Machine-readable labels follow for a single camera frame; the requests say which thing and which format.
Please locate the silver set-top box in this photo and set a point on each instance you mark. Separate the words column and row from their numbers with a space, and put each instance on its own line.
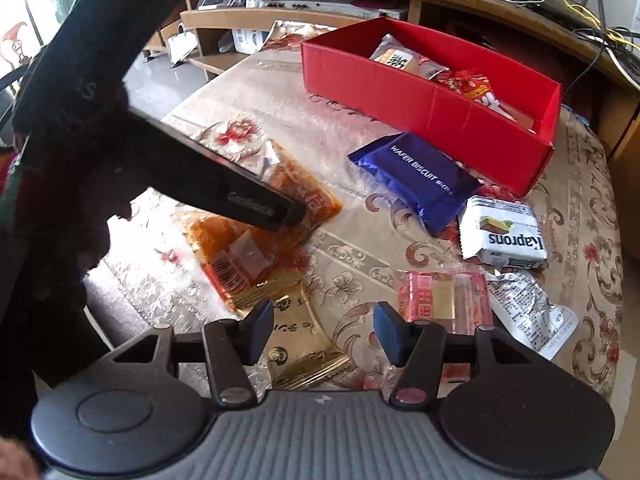
column 325, row 5

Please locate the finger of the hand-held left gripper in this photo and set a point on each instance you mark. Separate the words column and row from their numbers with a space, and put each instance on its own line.
column 240, row 195

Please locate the pink snack packet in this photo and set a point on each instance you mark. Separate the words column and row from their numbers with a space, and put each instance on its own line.
column 440, row 300

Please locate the white plastic bag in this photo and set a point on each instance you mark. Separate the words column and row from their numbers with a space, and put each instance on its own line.
column 182, row 45

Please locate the blue wafer biscuit packet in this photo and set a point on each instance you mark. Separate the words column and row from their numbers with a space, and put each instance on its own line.
column 420, row 175

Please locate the person's right forearm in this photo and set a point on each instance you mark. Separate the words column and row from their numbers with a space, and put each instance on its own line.
column 15, row 460

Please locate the gold snack packet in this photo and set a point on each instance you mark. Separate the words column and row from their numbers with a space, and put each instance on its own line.
column 305, row 350

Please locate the white barcode snack packet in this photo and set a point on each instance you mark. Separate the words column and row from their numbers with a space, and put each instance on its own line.
column 400, row 57

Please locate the red snack packet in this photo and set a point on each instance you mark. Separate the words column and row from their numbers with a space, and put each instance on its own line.
column 465, row 85

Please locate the white chocolate wafer packet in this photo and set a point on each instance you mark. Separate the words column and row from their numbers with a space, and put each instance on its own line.
column 505, row 230

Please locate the silver snack packet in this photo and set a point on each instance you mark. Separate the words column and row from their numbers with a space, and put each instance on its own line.
column 530, row 315

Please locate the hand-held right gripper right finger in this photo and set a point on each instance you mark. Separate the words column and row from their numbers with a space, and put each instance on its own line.
column 392, row 332

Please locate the wooden television stand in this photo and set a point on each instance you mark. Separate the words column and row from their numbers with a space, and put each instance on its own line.
column 450, row 5

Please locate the person's left forearm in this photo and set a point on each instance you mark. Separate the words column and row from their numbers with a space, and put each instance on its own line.
column 40, row 285

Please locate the black router with antennas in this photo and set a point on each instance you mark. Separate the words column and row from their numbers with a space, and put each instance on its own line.
column 555, row 5

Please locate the red cardboard box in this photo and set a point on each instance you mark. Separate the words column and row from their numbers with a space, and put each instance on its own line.
column 400, row 95

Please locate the brown-orange clear snack packet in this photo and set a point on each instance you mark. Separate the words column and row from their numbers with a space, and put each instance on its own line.
column 215, row 240

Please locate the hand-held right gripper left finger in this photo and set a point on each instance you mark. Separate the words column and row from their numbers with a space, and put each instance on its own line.
column 257, row 332

